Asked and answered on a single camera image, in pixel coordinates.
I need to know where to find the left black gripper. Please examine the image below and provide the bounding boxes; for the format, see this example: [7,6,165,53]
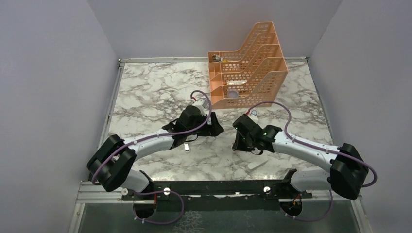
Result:
[186,112,223,137]

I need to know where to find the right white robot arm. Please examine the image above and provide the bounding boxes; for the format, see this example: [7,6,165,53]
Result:
[232,114,369,200]

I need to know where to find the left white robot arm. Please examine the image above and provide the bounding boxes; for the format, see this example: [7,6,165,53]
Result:
[86,105,224,200]

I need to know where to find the clear tape roll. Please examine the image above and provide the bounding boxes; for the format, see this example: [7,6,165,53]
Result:
[227,89,240,98]

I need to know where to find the clear packet in organizer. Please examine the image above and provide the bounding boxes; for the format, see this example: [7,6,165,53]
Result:
[226,80,247,85]

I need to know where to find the orange plastic file organizer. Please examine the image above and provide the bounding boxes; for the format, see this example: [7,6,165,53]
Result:
[208,21,288,109]

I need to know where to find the binder clips in organizer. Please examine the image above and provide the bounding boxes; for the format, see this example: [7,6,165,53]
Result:
[211,54,222,62]

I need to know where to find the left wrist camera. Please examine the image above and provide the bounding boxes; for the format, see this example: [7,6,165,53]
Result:
[192,98,208,110]

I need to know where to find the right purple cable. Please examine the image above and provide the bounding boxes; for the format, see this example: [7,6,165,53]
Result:
[246,101,378,222]

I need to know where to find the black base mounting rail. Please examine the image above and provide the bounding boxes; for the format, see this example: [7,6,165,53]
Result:
[121,180,312,212]

